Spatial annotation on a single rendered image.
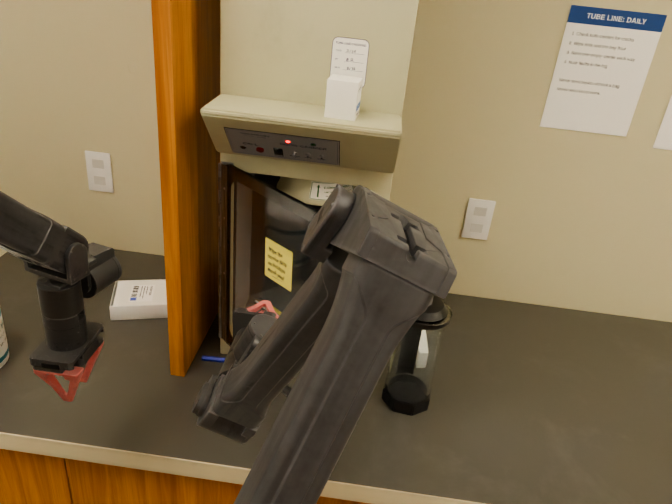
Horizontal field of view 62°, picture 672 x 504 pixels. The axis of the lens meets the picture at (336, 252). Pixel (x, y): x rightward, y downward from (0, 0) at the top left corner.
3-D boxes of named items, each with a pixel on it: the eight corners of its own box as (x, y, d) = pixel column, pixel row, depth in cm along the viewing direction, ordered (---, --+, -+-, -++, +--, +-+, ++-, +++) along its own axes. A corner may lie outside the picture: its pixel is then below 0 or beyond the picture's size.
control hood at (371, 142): (219, 148, 103) (218, 93, 98) (394, 169, 101) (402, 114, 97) (199, 168, 93) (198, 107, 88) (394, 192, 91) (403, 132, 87)
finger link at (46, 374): (104, 382, 91) (98, 335, 87) (82, 413, 85) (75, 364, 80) (63, 377, 91) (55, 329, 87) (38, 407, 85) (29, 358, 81)
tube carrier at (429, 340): (385, 372, 122) (400, 288, 112) (434, 384, 120) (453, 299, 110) (376, 404, 113) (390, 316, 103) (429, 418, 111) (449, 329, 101)
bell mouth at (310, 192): (284, 170, 124) (286, 146, 121) (364, 180, 123) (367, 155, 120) (268, 199, 108) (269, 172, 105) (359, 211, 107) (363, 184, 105)
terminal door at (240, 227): (224, 338, 121) (225, 161, 103) (317, 419, 102) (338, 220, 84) (221, 339, 121) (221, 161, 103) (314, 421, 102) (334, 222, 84)
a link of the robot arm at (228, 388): (333, 210, 45) (444, 269, 47) (343, 171, 49) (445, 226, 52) (178, 426, 73) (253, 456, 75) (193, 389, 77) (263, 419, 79)
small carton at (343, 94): (329, 110, 95) (332, 73, 92) (358, 114, 94) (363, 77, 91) (323, 117, 90) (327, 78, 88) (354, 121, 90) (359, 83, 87)
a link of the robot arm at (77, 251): (15, 234, 76) (67, 249, 74) (76, 205, 86) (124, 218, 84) (27, 307, 82) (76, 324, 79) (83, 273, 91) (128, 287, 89)
